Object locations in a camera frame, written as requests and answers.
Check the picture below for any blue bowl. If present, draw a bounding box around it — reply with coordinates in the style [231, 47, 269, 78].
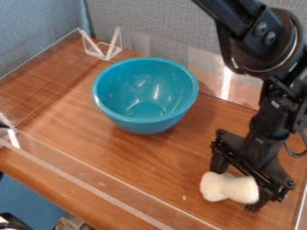
[91, 57, 199, 134]

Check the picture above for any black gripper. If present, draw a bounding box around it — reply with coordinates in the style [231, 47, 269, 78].
[210, 86, 307, 213]

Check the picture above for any clear acrylic corner bracket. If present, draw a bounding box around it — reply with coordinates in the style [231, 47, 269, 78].
[78, 27, 125, 61]

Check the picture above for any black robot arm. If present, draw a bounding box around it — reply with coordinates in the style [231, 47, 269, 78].
[194, 0, 307, 212]

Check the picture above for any clear acrylic front barrier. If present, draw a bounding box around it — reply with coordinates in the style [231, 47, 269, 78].
[0, 112, 219, 230]

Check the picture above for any clear acrylic left barrier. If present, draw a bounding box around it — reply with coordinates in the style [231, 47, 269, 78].
[0, 28, 99, 93]

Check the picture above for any black cable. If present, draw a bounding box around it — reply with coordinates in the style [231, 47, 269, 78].
[282, 128, 307, 159]

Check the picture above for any clear acrylic barrier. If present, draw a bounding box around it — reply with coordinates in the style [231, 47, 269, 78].
[0, 112, 219, 230]
[0, 28, 99, 93]
[133, 34, 264, 110]

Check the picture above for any clear acrylic back barrier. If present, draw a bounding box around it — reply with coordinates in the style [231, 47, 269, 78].
[133, 34, 264, 110]

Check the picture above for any plush mushroom toy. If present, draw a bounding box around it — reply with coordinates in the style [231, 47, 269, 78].
[199, 172, 259, 204]

